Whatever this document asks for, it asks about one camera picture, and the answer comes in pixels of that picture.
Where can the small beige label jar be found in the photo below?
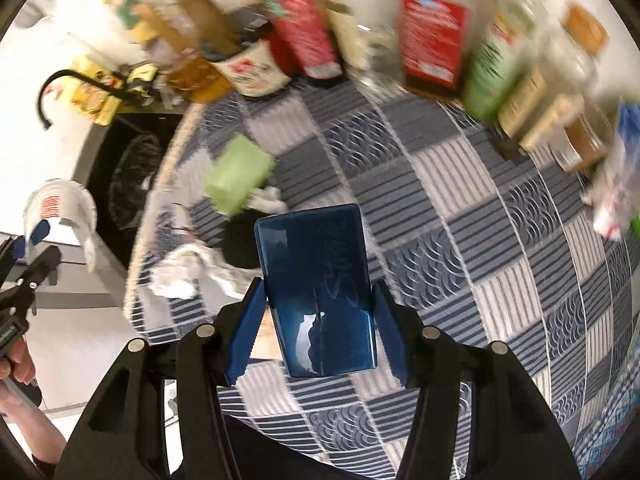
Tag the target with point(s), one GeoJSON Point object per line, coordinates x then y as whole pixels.
{"type": "Point", "coordinates": [550, 122]}

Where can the white paper cup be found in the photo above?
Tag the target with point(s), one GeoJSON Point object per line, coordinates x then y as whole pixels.
{"type": "Point", "coordinates": [65, 205]}

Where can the black sink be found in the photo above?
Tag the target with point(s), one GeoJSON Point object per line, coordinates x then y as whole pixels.
{"type": "Point", "coordinates": [115, 125]}

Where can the black bagged trash bin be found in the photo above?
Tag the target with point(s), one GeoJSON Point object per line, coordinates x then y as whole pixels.
{"type": "Point", "coordinates": [135, 175]}

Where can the amber oil jug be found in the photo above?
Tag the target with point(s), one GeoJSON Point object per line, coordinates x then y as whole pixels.
{"type": "Point", "coordinates": [195, 80]}

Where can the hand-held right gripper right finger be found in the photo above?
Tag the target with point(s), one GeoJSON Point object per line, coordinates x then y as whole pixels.
{"type": "Point", "coordinates": [390, 330]}

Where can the large white tissue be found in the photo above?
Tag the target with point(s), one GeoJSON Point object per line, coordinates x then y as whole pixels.
{"type": "Point", "coordinates": [180, 270]}

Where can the green sponge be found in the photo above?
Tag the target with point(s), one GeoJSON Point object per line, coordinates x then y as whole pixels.
{"type": "Point", "coordinates": [237, 175]}

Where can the slim red label bottle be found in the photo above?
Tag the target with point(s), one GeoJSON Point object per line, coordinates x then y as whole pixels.
{"type": "Point", "coordinates": [305, 35]}

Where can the brown spice jar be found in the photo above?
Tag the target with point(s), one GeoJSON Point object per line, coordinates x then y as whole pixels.
{"type": "Point", "coordinates": [582, 142]}

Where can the small white tissue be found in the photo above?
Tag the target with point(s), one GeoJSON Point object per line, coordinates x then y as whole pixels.
{"type": "Point", "coordinates": [267, 201]}

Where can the cork lid glass jar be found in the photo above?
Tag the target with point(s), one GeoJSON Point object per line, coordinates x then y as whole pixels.
{"type": "Point", "coordinates": [585, 30]}

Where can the beige label bottle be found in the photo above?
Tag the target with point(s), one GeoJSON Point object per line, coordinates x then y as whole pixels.
{"type": "Point", "coordinates": [522, 102]}

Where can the person's left hand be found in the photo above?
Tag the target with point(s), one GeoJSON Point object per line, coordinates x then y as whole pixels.
{"type": "Point", "coordinates": [20, 365]}

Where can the white label soy sauce jug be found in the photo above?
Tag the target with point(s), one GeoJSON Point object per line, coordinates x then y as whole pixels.
{"type": "Point", "coordinates": [252, 72]}

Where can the blue checked tablecloth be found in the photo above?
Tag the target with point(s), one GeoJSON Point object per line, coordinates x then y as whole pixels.
{"type": "Point", "coordinates": [450, 210]}

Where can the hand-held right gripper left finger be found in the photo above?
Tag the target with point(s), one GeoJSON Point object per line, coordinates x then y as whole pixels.
{"type": "Point", "coordinates": [245, 330]}

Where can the black round lid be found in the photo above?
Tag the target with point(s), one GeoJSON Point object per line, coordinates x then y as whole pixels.
{"type": "Point", "coordinates": [240, 245]}

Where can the yellow oil bottle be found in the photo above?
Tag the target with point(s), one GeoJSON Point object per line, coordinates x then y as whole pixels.
{"type": "Point", "coordinates": [92, 95]}

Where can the green yellow label bottle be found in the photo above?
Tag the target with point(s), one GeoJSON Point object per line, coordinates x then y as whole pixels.
{"type": "Point", "coordinates": [127, 12]}

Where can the yellow cloth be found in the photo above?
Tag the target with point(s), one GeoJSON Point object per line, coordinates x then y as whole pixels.
{"type": "Point", "coordinates": [142, 72]}

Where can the clear pale label bottle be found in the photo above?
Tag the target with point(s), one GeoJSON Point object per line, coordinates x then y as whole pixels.
{"type": "Point", "coordinates": [350, 30]}

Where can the large red label bottle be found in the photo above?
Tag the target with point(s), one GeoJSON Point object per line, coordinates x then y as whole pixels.
{"type": "Point", "coordinates": [432, 40]}

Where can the blue white packet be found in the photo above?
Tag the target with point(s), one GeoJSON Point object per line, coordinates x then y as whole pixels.
{"type": "Point", "coordinates": [617, 185]}

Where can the person's left forearm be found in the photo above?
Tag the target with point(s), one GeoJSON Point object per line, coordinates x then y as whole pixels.
{"type": "Point", "coordinates": [30, 435]}

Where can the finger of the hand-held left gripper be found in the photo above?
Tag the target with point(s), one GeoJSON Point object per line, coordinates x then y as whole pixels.
{"type": "Point", "coordinates": [45, 264]}
{"type": "Point", "coordinates": [40, 230]}

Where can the black faucet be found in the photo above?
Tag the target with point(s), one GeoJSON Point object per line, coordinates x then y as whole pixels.
{"type": "Point", "coordinates": [65, 74]}

